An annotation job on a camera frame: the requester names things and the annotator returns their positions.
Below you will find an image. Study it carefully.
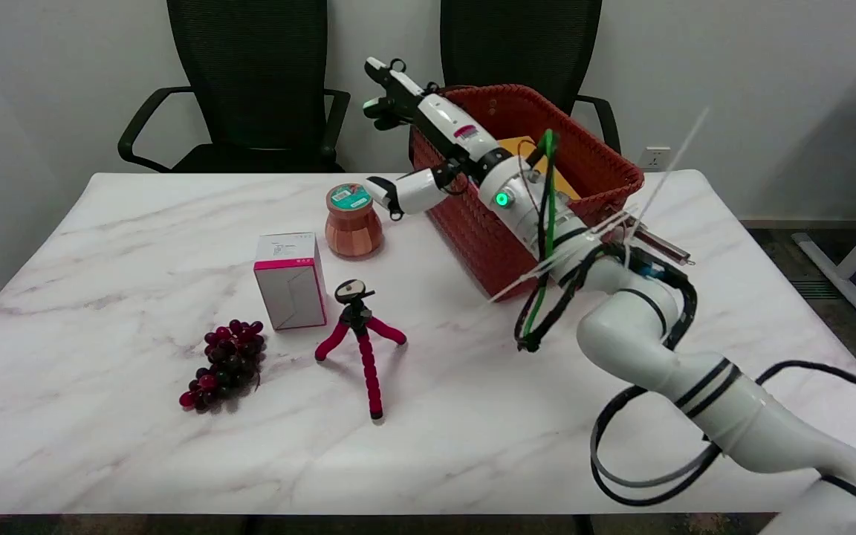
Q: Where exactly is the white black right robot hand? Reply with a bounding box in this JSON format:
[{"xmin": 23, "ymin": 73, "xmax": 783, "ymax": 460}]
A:
[{"xmin": 363, "ymin": 56, "xmax": 512, "ymax": 221}]

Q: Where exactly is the red black flexible tripod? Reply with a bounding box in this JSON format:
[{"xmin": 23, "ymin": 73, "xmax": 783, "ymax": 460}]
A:
[{"xmin": 314, "ymin": 279, "xmax": 408, "ymax": 423}]

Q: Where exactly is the black mesh office chair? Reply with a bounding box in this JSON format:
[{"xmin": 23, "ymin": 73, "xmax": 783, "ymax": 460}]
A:
[
  {"xmin": 117, "ymin": 0, "xmax": 351, "ymax": 173},
  {"xmin": 428, "ymin": 0, "xmax": 622, "ymax": 155}
]

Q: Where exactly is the red woven basket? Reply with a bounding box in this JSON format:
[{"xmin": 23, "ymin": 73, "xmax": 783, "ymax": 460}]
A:
[{"xmin": 409, "ymin": 84, "xmax": 644, "ymax": 302}]

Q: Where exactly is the yellow rectangular box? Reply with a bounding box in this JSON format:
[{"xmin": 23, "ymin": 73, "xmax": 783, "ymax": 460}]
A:
[{"xmin": 499, "ymin": 136, "xmax": 582, "ymax": 203}]

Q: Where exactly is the brown jar teal lid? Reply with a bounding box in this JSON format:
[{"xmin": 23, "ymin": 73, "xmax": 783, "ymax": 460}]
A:
[{"xmin": 324, "ymin": 184, "xmax": 384, "ymax": 259}]

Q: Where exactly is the short white zip tie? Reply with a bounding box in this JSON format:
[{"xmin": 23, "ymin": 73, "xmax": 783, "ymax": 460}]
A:
[{"xmin": 489, "ymin": 208, "xmax": 641, "ymax": 304}]

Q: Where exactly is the long white zip tie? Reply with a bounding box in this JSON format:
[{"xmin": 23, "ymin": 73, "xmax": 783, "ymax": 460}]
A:
[{"xmin": 625, "ymin": 106, "xmax": 711, "ymax": 246}]

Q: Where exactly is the white pink carton box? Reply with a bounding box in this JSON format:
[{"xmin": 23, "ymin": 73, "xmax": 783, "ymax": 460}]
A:
[{"xmin": 253, "ymin": 232, "xmax": 328, "ymax": 331}]

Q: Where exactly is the dark red grape bunch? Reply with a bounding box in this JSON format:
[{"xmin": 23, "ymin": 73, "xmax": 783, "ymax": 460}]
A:
[{"xmin": 179, "ymin": 320, "xmax": 267, "ymax": 414}]

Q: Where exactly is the green robot cable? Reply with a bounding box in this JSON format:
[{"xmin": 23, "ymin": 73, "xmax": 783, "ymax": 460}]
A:
[{"xmin": 519, "ymin": 130, "xmax": 559, "ymax": 350}]

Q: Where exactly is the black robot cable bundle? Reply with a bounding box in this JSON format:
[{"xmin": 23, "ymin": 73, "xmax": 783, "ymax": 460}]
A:
[{"xmin": 513, "ymin": 149, "xmax": 698, "ymax": 354}]

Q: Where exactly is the long black looping cable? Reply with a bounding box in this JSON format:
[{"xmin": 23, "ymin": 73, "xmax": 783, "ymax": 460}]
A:
[{"xmin": 590, "ymin": 360, "xmax": 856, "ymax": 535}]

